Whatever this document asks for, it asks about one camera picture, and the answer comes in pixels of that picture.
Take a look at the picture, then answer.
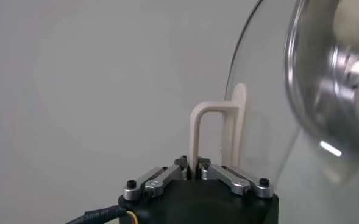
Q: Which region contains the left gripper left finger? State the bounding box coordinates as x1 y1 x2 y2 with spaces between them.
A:
123 155 189 201

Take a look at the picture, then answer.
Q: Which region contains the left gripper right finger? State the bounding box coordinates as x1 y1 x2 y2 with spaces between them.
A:
197 156 275 200

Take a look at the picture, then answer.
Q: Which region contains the glass lid with cream handle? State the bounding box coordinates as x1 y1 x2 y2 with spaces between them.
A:
188 0 359 189

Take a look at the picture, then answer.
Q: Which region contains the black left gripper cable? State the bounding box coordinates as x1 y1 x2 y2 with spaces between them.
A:
65 204 139 224

